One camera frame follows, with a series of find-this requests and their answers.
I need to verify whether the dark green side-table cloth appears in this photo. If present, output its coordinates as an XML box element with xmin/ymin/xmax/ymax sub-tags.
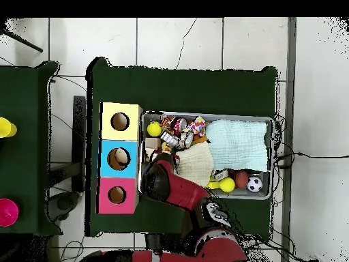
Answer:
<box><xmin>0</xmin><ymin>60</ymin><xmax>63</xmax><ymax>237</ymax></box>

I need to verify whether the wooden box with three holes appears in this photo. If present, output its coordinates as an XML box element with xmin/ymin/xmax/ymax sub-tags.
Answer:
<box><xmin>96</xmin><ymin>102</ymin><xmax>144</xmax><ymax>215</ymax></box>

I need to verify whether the cream muslin cloth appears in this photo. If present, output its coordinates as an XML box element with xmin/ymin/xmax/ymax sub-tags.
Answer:
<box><xmin>145</xmin><ymin>141</ymin><xmax>215</xmax><ymax>188</ymax></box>

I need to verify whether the crushed red drink can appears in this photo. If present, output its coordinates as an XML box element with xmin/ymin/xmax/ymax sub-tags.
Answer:
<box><xmin>170</xmin><ymin>117</ymin><xmax>187</xmax><ymax>136</ymax></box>

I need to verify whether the black power cable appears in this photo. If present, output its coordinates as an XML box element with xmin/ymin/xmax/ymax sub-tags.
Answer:
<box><xmin>275</xmin><ymin>151</ymin><xmax>349</xmax><ymax>170</ymax></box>

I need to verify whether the pink plastic cup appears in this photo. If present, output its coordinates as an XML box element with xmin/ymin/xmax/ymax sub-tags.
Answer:
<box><xmin>0</xmin><ymin>198</ymin><xmax>20</xmax><ymax>227</ymax></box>

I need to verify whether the yellow plastic cup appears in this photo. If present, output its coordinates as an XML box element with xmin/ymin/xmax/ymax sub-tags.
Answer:
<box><xmin>0</xmin><ymin>117</ymin><xmax>18</xmax><ymax>139</ymax></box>

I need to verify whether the colourful polka-dot wrapper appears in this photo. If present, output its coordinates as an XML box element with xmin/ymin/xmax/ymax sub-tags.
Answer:
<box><xmin>189</xmin><ymin>116</ymin><xmax>207</xmax><ymax>137</ymax></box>

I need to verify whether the black tripod leg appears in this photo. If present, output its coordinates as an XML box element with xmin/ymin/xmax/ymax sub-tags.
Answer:
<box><xmin>0</xmin><ymin>27</ymin><xmax>44</xmax><ymax>53</ymax></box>

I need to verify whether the shallow clear mesh bin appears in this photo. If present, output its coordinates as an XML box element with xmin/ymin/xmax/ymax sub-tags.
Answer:
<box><xmin>138</xmin><ymin>110</ymin><xmax>275</xmax><ymax>201</ymax></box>

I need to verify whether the plain yellow ball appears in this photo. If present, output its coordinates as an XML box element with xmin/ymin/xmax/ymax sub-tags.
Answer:
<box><xmin>219</xmin><ymin>177</ymin><xmax>236</xmax><ymax>193</ymax></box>

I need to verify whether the dark green table cloth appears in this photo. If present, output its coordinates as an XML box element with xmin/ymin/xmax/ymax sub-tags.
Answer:
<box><xmin>85</xmin><ymin>56</ymin><xmax>279</xmax><ymax>242</ymax></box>

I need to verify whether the yellow smiley ball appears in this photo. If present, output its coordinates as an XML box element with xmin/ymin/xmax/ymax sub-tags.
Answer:
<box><xmin>147</xmin><ymin>121</ymin><xmax>164</xmax><ymax>137</ymax></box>

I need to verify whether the reddish brown ball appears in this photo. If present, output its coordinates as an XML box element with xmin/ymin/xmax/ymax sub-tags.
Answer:
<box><xmin>234</xmin><ymin>170</ymin><xmax>249</xmax><ymax>190</ymax></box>

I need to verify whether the small soccer ball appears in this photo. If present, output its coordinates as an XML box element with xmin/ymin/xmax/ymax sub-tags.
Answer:
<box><xmin>247</xmin><ymin>176</ymin><xmax>263</xmax><ymax>192</ymax></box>

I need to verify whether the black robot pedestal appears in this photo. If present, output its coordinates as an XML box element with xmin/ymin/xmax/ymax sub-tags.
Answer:
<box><xmin>145</xmin><ymin>233</ymin><xmax>192</xmax><ymax>252</ymax></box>

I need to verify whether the beige round toy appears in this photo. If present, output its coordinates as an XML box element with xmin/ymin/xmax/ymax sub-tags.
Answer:
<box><xmin>114</xmin><ymin>147</ymin><xmax>130</xmax><ymax>166</ymax></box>

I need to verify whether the pale mint muslin cloth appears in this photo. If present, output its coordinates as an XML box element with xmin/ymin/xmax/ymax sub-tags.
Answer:
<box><xmin>205</xmin><ymin>119</ymin><xmax>269</xmax><ymax>173</ymax></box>

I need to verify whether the plain wooden cube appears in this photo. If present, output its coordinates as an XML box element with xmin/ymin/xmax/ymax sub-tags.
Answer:
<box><xmin>145</xmin><ymin>137</ymin><xmax>162</xmax><ymax>149</ymax></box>

